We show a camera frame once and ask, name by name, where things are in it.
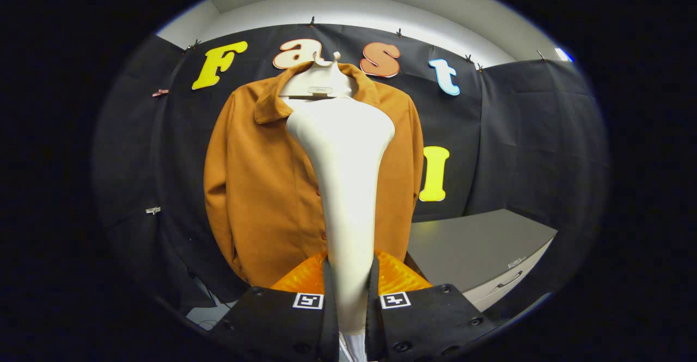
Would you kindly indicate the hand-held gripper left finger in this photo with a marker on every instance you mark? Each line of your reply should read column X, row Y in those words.
column 272, row 324

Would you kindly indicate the black backdrop cloth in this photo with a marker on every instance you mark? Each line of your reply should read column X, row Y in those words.
column 523, row 133

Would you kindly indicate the orange button-up shirt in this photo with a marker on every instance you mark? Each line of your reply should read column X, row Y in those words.
column 261, row 188

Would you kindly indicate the grey cabinet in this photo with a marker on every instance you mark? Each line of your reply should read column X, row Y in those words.
column 468, row 247

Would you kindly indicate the row of black backdrop clips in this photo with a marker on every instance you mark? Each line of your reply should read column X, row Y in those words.
column 312, row 22

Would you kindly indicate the small red clip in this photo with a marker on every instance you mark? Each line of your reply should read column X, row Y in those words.
column 160, row 92

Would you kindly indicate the white garment steamer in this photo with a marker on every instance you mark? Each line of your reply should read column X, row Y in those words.
column 346, row 188

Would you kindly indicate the white mannequin torso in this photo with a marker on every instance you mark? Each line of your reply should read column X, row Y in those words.
column 316, row 81

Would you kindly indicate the small ceiling light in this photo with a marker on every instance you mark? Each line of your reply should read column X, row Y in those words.
column 563, row 54

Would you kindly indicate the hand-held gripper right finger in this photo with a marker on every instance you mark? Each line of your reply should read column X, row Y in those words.
column 430, row 324

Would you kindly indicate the small white clip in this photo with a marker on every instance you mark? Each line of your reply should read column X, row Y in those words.
column 153, row 210

